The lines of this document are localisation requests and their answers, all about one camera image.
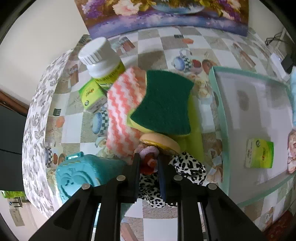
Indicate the green tissue pack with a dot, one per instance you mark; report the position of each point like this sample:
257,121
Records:
259,153

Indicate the small green box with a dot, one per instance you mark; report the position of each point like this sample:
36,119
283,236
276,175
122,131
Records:
92,96

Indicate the patterned tablecloth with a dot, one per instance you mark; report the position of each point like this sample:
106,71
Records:
57,124

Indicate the black power adapter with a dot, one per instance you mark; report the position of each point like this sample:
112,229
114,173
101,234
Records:
287,63

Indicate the leopard print scrunchie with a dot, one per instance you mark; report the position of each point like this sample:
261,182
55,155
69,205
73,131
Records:
185,165

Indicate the flower painting canvas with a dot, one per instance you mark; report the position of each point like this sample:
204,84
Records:
114,17

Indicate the lime green cloth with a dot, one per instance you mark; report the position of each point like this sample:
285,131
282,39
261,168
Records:
193,143

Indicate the teal rimmed white tray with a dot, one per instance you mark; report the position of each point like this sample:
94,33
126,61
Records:
251,105

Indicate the pink floral fabric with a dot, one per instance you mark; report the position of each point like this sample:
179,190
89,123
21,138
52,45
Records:
291,146

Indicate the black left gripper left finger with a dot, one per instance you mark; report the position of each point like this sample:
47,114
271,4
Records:
94,211

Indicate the teal embossed case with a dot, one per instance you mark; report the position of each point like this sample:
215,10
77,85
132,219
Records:
80,168

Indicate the dark cabinet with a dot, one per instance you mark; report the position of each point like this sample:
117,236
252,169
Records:
12,126

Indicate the light blue felt cloth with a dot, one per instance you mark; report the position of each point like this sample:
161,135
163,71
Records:
293,94

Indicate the pink white zigzag cloth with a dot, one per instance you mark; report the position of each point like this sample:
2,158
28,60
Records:
125,95

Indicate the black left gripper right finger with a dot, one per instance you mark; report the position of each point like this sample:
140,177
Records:
204,212

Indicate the white pill bottle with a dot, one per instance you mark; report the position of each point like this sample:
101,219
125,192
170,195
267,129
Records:
102,62

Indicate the green yellow scrub sponge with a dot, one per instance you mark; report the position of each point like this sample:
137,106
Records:
164,108

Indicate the pink red plush toy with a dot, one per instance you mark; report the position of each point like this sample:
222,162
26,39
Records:
148,158

